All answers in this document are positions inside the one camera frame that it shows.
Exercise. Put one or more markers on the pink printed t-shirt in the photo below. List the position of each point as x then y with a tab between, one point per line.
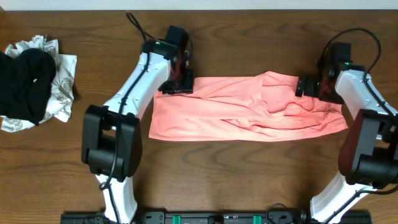
261	108

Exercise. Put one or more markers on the black garment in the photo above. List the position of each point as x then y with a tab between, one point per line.
26	83

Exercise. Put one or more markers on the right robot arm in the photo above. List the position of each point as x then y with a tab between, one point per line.
367	163

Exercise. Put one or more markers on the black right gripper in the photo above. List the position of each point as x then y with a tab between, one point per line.
305	86

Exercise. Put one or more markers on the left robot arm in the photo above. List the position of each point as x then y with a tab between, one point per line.
111	142

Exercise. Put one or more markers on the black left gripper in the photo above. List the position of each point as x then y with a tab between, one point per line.
178	88

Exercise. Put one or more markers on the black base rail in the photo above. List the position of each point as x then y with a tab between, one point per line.
275	216

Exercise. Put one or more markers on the white floral patterned cloth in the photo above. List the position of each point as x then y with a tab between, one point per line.
60	102

